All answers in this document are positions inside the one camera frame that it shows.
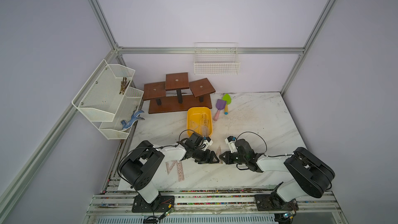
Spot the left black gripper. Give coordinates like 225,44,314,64
191,147,219,164

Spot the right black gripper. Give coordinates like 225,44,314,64
219,150,247,164

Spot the clear stencil straight ruler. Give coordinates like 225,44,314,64
200,113,208,128

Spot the yellow plastic storage box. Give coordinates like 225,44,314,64
187,107,213,137

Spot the pink long straight ruler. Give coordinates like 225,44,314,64
176,161,184,181

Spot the pink triangle ruler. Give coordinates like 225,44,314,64
216,146,223,164
165,160,177,174

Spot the blue clear protractor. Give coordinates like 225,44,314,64
200,125,211,136

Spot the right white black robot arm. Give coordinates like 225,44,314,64
220,137,335,205

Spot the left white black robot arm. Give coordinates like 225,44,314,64
117,131,219,204

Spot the purple pink toy shovel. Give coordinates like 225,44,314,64
213,99,227,121

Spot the brown wooden stepped stand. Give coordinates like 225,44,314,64
142,72,216,114

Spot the green yellow toy shovel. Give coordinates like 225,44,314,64
222,93,232,115

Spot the brass screws bundle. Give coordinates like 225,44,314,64
119,77,131,94

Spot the white mesh two-tier shelf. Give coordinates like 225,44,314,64
72,60,144,140

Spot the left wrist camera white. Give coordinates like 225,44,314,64
201,136,213,150

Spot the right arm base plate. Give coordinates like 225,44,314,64
255,194,299,211

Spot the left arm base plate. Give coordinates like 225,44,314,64
132,195,175,213

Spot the white wire wall basket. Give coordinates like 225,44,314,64
194,42,240,75

